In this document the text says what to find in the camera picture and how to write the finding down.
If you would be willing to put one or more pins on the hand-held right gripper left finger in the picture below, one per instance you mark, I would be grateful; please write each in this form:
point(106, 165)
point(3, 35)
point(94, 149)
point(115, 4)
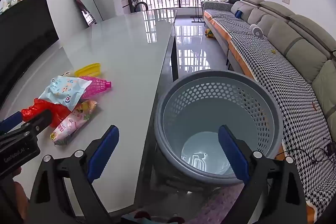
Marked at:
point(103, 150)

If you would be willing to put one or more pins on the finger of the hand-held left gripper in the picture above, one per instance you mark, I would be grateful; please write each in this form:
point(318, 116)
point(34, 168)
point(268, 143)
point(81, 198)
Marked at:
point(10, 120)
point(39, 119)

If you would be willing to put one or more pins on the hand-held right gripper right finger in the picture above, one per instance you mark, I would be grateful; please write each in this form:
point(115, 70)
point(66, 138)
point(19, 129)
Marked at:
point(233, 153)

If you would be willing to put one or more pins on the red plastic bag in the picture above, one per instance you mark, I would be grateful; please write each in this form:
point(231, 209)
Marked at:
point(56, 113)

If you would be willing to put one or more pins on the pink snack packet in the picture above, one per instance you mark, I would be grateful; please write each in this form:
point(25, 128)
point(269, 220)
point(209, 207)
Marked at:
point(76, 119)

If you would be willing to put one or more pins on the blue white snack packet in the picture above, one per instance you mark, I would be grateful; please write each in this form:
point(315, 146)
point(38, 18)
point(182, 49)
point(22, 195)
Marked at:
point(63, 90)

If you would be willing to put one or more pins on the grey perforated trash basket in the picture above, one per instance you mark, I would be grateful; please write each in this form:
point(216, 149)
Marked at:
point(215, 113)

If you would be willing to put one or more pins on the pink plastic scoop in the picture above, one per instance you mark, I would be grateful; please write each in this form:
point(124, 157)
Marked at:
point(98, 85)

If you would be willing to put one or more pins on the person's left hand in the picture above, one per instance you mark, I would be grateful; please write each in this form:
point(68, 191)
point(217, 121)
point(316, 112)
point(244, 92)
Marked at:
point(21, 192)

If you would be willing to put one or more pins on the yellow plastic dish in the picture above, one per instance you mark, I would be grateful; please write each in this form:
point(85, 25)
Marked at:
point(88, 69)

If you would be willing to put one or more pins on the black television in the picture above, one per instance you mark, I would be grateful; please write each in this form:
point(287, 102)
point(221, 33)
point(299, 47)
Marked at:
point(23, 35)

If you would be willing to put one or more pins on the grey sofa with houndstooth cover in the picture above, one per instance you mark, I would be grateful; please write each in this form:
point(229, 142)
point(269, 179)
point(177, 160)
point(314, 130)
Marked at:
point(275, 74)

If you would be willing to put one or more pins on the grey glossy long table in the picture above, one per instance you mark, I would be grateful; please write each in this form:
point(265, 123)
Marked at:
point(126, 43)

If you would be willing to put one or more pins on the colourful ball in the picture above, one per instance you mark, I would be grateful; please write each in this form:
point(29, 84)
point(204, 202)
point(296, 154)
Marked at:
point(209, 33)

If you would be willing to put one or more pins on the white round device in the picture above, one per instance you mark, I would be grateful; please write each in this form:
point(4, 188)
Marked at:
point(256, 30)

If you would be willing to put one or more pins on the blue cylinder cushion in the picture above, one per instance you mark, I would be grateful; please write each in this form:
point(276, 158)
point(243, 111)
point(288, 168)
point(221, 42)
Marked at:
point(238, 14)

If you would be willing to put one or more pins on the black clothes rack stand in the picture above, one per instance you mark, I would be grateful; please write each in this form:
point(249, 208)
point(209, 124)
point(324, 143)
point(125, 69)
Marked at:
point(196, 11)

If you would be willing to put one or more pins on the washing machine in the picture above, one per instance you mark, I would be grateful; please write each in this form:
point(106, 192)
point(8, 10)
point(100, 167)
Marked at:
point(139, 6)

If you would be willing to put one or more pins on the leaning wall mirror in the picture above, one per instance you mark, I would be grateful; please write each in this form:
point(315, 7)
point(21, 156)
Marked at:
point(86, 3)

